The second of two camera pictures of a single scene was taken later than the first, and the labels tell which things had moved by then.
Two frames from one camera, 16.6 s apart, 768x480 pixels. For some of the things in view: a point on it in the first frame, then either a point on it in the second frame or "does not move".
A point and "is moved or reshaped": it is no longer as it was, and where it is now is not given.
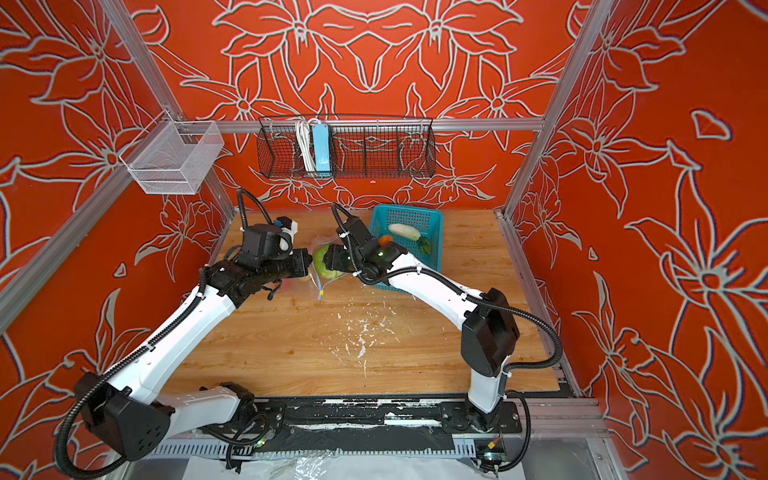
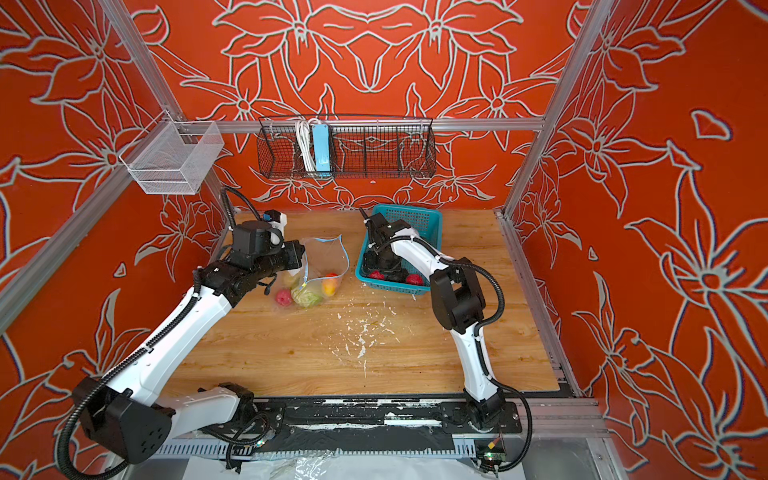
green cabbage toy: x=319 y=257 -> x=305 y=298
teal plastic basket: x=428 y=222 does not move
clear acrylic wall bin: x=173 y=157 does not move
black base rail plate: x=375 y=425 does not move
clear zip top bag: x=318 y=271 is moved or reshaped
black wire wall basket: x=359 y=148 does not move
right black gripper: x=332 y=257 -> x=369 y=263
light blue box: x=321 y=149 does not move
